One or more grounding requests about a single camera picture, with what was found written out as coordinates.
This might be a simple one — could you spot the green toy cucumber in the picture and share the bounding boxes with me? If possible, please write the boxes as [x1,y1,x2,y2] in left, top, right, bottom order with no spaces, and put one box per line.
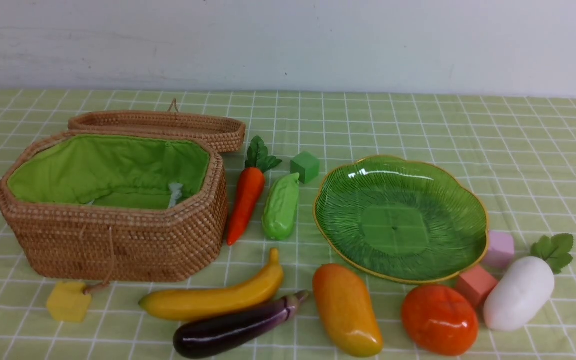
[262,173,300,240]

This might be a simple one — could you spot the orange toy carrot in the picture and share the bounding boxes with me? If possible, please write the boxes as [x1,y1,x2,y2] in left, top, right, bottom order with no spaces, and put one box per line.
[226,136,282,246]

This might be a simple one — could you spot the orange yellow toy mango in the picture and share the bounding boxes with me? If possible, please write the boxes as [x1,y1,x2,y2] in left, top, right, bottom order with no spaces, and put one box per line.
[312,263,384,358]

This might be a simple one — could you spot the yellow toy banana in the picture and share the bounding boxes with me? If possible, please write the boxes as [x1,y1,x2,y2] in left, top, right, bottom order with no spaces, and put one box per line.
[138,248,284,322]

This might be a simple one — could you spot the purple toy eggplant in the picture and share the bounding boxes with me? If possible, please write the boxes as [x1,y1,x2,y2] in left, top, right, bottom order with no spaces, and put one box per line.
[173,290,310,360]

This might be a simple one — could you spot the orange toy persimmon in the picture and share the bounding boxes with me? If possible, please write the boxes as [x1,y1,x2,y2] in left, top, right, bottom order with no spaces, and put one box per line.
[401,284,479,357]

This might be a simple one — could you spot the green foam cube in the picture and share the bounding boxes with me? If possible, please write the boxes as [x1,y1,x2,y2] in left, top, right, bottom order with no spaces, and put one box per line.
[290,151,320,185]

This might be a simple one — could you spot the woven rattan basket lid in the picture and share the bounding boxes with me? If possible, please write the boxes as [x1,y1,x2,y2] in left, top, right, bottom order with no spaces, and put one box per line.
[68,99,246,153]

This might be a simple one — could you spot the green glass leaf plate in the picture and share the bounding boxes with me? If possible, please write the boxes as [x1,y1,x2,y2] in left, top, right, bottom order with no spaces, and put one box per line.
[312,155,490,285]

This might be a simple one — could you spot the woven rattan basket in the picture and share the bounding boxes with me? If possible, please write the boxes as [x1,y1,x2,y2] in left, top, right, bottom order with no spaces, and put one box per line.
[0,130,228,283]

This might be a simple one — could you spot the red foam cube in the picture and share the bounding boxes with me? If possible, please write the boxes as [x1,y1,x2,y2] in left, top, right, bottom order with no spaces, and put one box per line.
[454,265,498,310]

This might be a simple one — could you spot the pink foam cube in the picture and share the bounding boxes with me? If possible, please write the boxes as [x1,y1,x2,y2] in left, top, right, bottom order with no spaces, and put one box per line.
[482,230,515,269]

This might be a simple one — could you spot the yellow foam cube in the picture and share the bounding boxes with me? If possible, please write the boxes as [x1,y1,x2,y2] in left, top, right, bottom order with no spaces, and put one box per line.
[46,281,92,323]

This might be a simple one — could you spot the white toy radish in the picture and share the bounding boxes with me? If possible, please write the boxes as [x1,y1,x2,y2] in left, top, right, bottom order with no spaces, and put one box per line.
[483,233,575,332]

